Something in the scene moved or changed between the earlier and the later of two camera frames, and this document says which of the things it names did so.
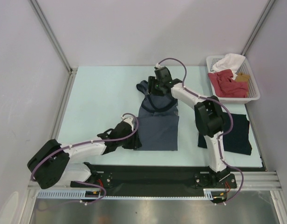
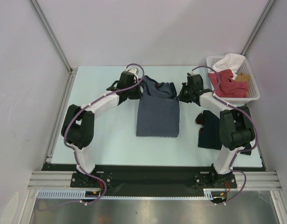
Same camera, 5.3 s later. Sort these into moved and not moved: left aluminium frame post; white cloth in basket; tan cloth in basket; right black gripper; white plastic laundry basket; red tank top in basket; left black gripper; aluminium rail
Moved: right black gripper; left black gripper
Not moved: aluminium rail; white plastic laundry basket; red tank top in basket; left aluminium frame post; tan cloth in basket; white cloth in basket
